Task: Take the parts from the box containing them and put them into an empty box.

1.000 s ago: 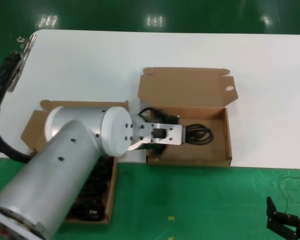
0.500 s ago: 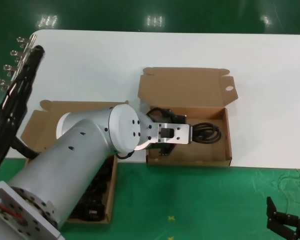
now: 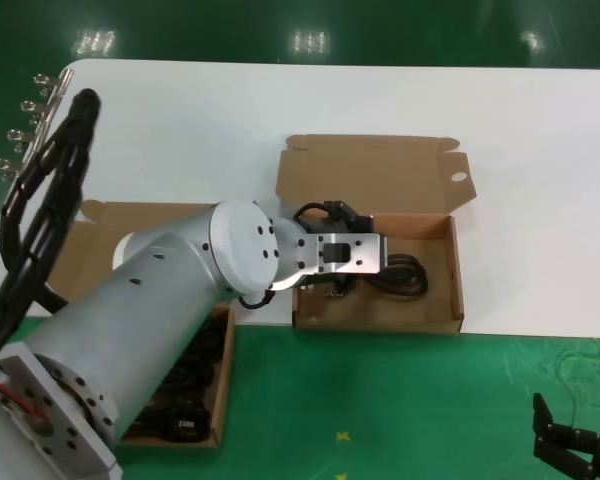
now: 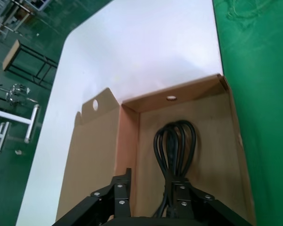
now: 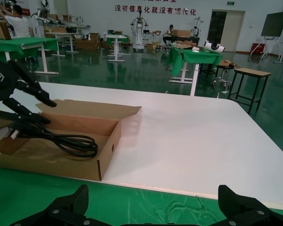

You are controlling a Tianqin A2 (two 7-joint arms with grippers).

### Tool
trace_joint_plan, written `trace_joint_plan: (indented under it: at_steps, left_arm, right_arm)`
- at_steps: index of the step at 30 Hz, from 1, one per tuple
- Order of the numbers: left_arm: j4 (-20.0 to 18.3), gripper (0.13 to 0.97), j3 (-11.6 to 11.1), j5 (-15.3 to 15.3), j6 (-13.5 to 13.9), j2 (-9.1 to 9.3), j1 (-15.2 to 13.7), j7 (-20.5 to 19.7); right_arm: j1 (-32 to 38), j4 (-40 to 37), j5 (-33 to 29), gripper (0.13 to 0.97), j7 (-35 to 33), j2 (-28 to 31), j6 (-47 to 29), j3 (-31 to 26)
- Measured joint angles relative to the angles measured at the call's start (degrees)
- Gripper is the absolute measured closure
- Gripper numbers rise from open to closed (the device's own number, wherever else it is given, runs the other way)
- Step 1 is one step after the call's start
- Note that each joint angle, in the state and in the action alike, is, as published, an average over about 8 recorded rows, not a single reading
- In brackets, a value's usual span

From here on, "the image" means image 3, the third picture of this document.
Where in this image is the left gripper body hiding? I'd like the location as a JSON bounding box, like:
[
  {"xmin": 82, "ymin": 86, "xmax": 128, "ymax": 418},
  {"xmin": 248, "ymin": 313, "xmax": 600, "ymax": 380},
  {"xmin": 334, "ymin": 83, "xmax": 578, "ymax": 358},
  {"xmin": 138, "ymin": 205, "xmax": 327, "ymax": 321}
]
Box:
[{"xmin": 272, "ymin": 219, "xmax": 391, "ymax": 292}]

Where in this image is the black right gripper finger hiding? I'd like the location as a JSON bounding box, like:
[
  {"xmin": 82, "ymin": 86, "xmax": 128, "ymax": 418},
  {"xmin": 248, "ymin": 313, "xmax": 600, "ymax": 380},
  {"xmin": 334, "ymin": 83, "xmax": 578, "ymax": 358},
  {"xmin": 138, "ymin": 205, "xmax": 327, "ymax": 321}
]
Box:
[{"xmin": 532, "ymin": 393, "xmax": 600, "ymax": 476}]

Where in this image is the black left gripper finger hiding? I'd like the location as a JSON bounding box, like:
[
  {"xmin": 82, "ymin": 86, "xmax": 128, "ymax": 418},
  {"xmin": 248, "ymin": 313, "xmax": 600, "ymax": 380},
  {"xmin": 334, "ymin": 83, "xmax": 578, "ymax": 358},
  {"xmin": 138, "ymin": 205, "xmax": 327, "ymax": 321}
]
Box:
[
  {"xmin": 324, "ymin": 274, "xmax": 364, "ymax": 300},
  {"xmin": 294, "ymin": 199, "xmax": 376, "ymax": 235}
]

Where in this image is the open brown cardboard box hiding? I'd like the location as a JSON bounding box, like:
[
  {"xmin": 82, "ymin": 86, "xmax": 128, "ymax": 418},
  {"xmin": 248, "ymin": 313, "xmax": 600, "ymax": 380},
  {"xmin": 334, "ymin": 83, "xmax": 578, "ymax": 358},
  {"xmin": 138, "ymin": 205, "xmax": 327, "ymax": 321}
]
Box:
[
  {"xmin": 274, "ymin": 133, "xmax": 478, "ymax": 334},
  {"xmin": 42, "ymin": 199, "xmax": 237, "ymax": 450}
]

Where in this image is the green table mat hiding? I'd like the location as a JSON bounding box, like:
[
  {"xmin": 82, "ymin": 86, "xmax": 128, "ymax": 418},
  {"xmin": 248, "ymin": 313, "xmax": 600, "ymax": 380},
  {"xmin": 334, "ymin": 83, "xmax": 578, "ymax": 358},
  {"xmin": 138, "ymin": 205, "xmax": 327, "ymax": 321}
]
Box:
[{"xmin": 9, "ymin": 312, "xmax": 600, "ymax": 480}]

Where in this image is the silver binder clip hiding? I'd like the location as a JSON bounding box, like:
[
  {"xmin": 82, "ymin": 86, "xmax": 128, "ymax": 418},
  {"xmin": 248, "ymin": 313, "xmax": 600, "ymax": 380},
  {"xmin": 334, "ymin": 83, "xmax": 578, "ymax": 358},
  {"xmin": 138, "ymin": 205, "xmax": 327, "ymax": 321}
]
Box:
[
  {"xmin": 7, "ymin": 127, "xmax": 49, "ymax": 154},
  {"xmin": 33, "ymin": 70, "xmax": 76, "ymax": 99},
  {"xmin": 20, "ymin": 98, "xmax": 61, "ymax": 126},
  {"xmin": 0, "ymin": 155, "xmax": 36, "ymax": 186}
]

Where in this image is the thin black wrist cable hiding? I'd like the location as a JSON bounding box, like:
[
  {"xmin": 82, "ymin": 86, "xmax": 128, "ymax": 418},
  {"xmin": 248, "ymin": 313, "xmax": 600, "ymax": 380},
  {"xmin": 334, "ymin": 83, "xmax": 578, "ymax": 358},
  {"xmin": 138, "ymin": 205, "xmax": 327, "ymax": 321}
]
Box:
[{"xmin": 234, "ymin": 287, "xmax": 277, "ymax": 310}]

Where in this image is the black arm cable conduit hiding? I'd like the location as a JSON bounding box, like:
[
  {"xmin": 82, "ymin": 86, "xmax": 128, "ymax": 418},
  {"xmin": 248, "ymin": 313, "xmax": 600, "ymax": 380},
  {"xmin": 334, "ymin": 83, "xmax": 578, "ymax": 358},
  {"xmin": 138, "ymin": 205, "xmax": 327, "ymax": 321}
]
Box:
[{"xmin": 0, "ymin": 88, "xmax": 104, "ymax": 381}]

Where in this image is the red arm wire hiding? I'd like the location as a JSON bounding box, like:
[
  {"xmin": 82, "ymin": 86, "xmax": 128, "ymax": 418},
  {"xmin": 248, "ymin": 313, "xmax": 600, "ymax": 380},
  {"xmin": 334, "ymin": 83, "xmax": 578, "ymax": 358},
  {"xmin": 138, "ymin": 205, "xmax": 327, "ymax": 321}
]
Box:
[{"xmin": 0, "ymin": 377, "xmax": 49, "ymax": 419}]

